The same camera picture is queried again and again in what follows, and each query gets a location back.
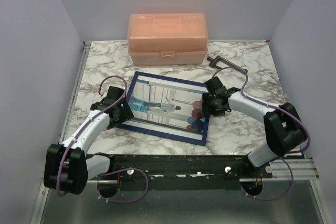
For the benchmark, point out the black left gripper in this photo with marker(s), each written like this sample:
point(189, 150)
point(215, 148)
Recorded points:
point(126, 115)

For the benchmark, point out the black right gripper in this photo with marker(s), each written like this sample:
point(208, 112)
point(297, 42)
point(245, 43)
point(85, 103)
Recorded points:
point(206, 108)

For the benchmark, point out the blue wooden picture frame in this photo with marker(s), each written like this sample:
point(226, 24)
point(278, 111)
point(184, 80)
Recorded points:
point(168, 136)

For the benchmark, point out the photo print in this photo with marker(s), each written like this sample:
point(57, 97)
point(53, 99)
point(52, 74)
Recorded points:
point(162, 106)

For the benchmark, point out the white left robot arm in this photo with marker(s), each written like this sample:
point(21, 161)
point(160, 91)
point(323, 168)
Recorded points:
point(67, 169)

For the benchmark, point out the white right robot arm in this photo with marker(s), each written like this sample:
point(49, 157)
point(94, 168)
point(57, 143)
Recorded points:
point(284, 130)

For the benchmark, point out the orange translucent plastic storage box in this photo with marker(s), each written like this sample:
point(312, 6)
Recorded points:
point(167, 39)

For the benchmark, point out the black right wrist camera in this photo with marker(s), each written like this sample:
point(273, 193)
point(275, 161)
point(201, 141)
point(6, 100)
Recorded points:
point(214, 85)

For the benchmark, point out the black metal crank handle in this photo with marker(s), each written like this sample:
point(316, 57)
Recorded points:
point(214, 61)

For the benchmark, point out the aluminium extrusion table frame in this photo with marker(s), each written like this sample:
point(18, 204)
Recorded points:
point(43, 191)

